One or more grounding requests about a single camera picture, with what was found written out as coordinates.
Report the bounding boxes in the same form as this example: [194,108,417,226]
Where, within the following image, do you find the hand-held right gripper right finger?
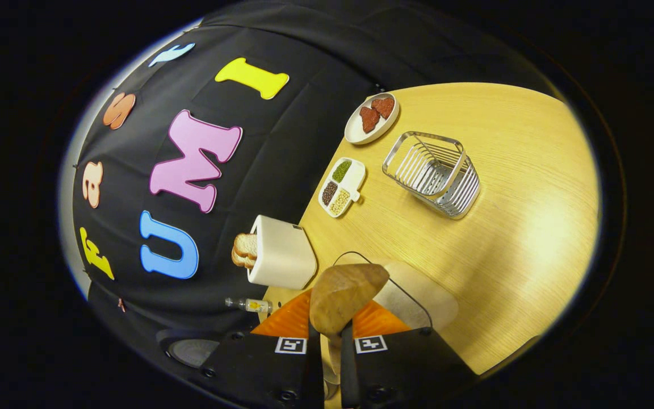
[340,301,478,409]

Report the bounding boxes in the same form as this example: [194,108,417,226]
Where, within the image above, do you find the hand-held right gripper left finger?
[199,290,323,409]

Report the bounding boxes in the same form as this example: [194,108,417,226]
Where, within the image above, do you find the clear container of rice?
[333,252,458,330]

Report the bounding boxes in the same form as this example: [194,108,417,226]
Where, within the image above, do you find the black rice cooker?
[157,329,231,370]

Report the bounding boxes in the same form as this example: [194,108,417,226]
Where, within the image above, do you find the wooden spoon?
[309,263,390,336]

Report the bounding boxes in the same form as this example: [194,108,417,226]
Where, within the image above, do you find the metal wire chopstick holder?
[382,131,481,220]

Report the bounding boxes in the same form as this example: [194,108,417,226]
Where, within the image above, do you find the small glass bottle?
[225,297,273,314]

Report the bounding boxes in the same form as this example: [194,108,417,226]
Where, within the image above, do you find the white toaster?
[248,215,317,290]

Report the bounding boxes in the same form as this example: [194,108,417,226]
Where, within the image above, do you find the white divided grain dish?
[318,157,366,218]

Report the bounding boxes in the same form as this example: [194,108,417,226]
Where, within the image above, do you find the black backdrop cloth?
[72,0,566,364]

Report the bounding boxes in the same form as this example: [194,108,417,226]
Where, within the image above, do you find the white round plate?
[344,93,400,145]

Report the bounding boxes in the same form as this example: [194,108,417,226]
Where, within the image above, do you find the red meat piece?
[371,97,396,120]
[359,106,380,134]

